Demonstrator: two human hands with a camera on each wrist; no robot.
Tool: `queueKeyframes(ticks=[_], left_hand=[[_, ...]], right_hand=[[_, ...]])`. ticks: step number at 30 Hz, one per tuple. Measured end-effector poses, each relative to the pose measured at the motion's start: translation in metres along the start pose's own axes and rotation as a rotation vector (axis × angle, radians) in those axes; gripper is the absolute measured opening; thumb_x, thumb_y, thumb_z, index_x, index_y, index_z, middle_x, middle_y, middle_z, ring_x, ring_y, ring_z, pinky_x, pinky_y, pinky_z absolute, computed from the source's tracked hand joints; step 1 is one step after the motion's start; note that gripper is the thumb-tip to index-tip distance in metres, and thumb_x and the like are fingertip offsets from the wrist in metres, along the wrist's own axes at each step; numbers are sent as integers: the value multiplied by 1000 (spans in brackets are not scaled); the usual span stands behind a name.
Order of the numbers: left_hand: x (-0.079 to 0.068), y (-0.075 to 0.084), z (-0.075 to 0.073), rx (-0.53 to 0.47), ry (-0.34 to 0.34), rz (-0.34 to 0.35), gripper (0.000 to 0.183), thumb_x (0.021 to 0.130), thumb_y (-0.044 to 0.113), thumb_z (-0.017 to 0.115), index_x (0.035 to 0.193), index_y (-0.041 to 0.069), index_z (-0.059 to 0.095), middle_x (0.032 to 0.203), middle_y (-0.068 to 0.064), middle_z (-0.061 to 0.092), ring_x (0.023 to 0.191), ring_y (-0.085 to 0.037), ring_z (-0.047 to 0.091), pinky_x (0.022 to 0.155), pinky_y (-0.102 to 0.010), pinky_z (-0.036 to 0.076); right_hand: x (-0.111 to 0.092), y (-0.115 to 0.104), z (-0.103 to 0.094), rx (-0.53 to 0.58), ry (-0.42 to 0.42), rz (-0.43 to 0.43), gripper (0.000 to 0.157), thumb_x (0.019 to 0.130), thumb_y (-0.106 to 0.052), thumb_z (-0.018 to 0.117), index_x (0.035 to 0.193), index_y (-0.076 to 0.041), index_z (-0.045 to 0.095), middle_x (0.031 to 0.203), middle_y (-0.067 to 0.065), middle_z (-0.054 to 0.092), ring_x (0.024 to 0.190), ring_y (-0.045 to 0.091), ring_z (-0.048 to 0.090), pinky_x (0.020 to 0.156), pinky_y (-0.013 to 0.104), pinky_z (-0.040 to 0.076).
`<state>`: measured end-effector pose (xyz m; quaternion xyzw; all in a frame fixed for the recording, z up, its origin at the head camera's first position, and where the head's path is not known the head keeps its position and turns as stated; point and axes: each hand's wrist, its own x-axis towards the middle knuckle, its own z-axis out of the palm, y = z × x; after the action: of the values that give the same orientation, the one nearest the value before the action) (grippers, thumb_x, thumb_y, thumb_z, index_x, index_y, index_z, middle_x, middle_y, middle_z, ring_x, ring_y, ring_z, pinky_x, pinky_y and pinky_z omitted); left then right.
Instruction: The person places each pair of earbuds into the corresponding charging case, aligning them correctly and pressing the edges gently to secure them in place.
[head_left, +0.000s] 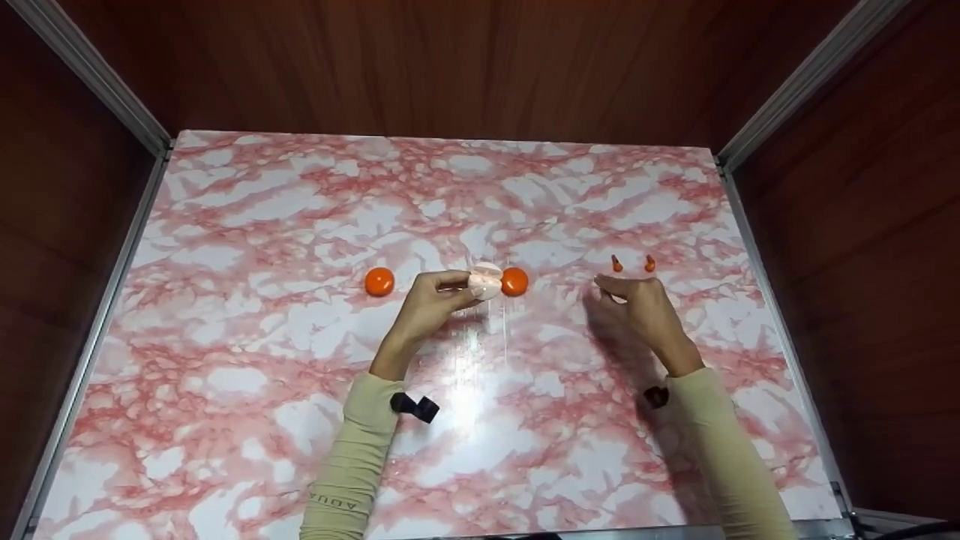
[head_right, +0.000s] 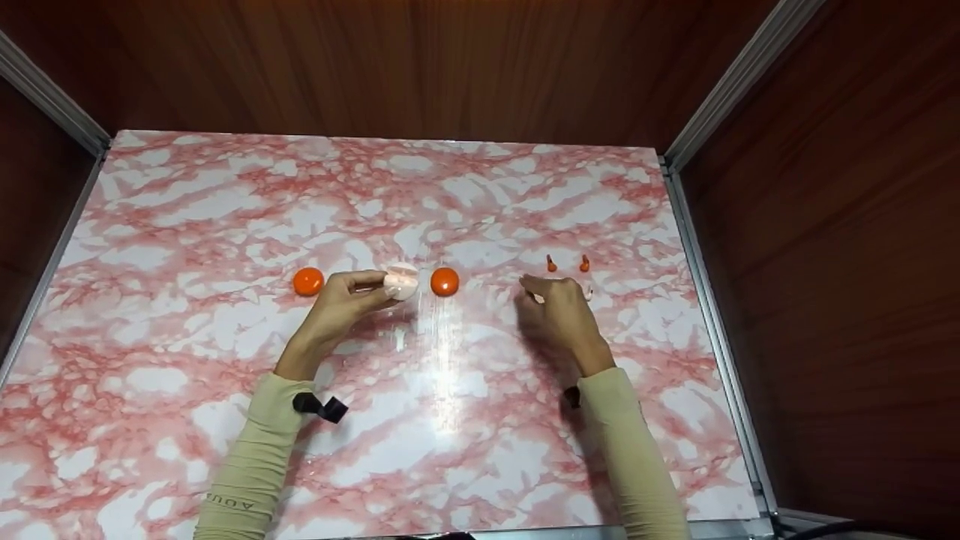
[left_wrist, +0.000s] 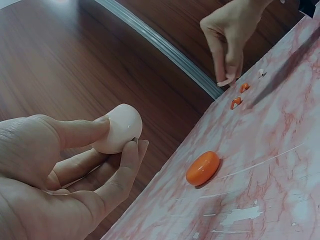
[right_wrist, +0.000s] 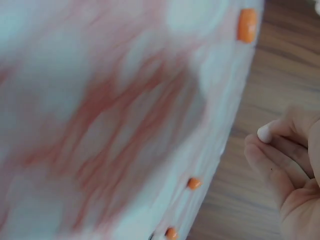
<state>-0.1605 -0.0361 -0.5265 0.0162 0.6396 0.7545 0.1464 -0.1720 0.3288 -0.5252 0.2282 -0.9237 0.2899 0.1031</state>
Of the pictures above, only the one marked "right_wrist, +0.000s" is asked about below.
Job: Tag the person's right hand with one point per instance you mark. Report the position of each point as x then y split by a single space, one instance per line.
297 190

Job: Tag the person's right thumb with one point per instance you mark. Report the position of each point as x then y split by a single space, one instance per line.
282 132

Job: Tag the person's right fingers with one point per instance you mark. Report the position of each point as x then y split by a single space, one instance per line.
272 162

